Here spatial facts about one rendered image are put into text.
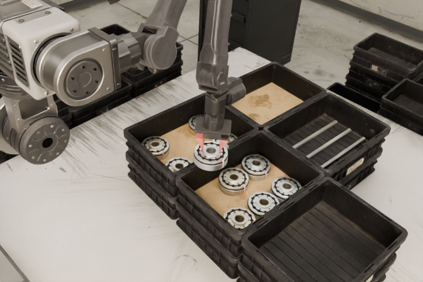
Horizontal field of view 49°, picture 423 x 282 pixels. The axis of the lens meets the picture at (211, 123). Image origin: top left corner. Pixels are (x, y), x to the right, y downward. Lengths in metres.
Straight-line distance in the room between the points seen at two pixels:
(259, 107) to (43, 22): 1.14
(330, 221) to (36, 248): 0.95
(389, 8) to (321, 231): 3.57
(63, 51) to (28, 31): 0.08
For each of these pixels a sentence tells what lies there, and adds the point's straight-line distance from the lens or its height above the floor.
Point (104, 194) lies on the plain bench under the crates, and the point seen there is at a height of 0.70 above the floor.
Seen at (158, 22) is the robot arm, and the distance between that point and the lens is 1.08.
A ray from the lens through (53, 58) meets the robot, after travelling 0.97.
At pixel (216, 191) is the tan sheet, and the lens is 1.57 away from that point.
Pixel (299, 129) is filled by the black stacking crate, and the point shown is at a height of 0.83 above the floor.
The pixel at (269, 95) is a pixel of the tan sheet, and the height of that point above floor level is 0.83.
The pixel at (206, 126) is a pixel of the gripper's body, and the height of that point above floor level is 1.16.
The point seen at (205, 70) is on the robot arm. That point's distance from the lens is 1.23.
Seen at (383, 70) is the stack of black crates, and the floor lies 0.52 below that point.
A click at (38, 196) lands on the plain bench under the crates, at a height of 0.70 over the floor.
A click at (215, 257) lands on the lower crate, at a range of 1.53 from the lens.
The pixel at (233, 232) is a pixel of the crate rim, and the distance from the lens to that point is 1.33.
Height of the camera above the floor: 1.97
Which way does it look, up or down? 38 degrees down
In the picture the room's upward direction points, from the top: 4 degrees clockwise
